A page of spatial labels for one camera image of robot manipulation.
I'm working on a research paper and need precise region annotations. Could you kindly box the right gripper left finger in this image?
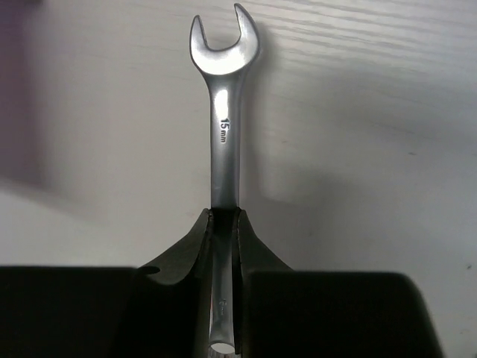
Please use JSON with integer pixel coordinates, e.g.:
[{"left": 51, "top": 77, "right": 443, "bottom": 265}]
[{"left": 1, "top": 210, "right": 212, "bottom": 357}]

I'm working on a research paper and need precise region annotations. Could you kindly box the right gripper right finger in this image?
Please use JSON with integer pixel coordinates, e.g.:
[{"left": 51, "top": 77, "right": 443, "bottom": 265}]
[{"left": 234, "top": 212, "right": 443, "bottom": 357}]

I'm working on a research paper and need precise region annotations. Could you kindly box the silver combination wrench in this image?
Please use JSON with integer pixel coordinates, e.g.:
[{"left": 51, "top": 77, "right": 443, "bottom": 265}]
[{"left": 189, "top": 3, "right": 261, "bottom": 355}]

